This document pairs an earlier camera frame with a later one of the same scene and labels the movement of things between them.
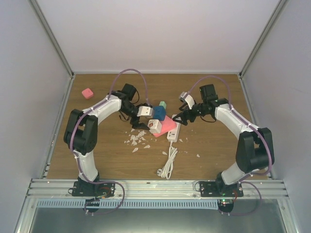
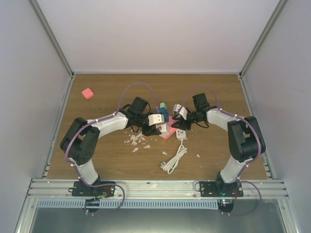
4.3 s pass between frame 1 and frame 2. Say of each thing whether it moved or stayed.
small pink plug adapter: stayed
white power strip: moved
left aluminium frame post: stayed
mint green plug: stayed
